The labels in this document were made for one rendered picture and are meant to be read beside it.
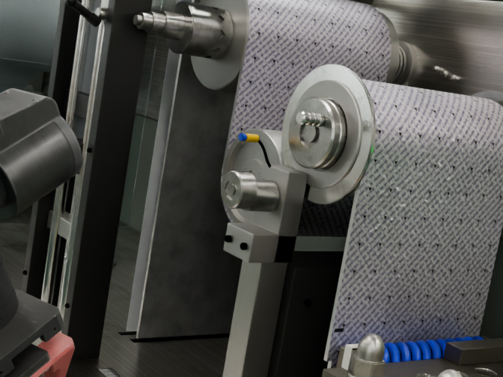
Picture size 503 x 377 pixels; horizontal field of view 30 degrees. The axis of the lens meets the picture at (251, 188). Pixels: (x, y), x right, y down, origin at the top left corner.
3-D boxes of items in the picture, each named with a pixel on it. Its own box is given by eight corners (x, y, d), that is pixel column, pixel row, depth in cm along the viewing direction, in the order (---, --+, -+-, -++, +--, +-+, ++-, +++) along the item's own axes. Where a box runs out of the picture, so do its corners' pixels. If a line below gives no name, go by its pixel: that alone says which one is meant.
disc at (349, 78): (271, 186, 105) (293, 56, 103) (275, 187, 105) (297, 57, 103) (357, 219, 93) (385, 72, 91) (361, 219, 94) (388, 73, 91)
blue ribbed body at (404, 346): (336, 371, 98) (342, 339, 97) (472, 358, 110) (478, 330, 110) (358, 384, 95) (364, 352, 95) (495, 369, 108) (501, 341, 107)
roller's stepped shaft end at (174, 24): (127, 31, 112) (131, 5, 111) (170, 39, 115) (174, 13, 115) (139, 34, 109) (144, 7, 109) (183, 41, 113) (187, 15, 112)
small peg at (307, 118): (293, 116, 95) (301, 108, 94) (314, 119, 96) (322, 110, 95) (298, 127, 94) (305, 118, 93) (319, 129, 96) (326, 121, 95)
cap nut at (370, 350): (339, 372, 91) (347, 328, 91) (367, 369, 94) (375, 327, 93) (364, 386, 88) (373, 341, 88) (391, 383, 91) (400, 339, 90)
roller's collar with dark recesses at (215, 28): (162, 50, 117) (169, -1, 116) (201, 56, 120) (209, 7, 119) (188, 55, 112) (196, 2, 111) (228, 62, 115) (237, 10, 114)
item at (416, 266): (323, 360, 97) (355, 188, 94) (472, 347, 111) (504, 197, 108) (326, 361, 97) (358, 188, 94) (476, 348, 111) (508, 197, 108)
